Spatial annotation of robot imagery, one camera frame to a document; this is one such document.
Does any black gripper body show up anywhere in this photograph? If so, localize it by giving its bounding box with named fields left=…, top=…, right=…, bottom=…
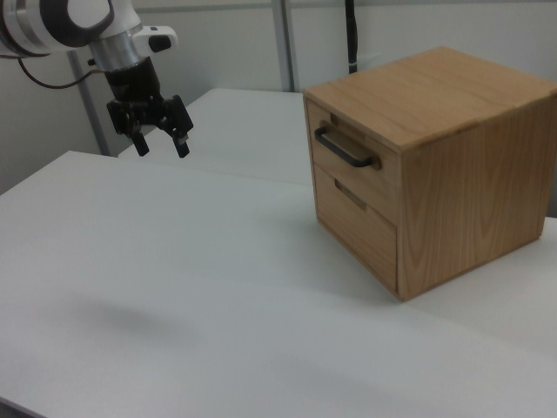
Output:
left=104, top=57, right=170, bottom=130

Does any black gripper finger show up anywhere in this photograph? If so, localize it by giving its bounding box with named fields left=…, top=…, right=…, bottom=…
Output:
left=157, top=94, right=195, bottom=159
left=106, top=99, right=151, bottom=158

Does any wooden drawer with black handle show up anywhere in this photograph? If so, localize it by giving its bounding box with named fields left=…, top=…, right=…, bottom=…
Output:
left=305, top=98, right=403, bottom=189

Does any wooden drawer with cutout grip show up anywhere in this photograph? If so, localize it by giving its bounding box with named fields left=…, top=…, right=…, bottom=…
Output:
left=312, top=162, right=399, bottom=293

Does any wooden drawer cabinet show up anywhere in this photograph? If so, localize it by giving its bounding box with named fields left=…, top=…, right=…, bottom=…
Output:
left=302, top=44, right=557, bottom=304

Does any thin dark gripper cable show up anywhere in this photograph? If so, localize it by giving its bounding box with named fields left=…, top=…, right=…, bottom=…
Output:
left=17, top=57, right=108, bottom=90

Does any grey metal frame pole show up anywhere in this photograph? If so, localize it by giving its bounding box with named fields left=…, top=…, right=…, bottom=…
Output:
left=271, top=0, right=302, bottom=93

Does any black vertical post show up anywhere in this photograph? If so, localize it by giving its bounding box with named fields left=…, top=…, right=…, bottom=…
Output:
left=344, top=0, right=361, bottom=75

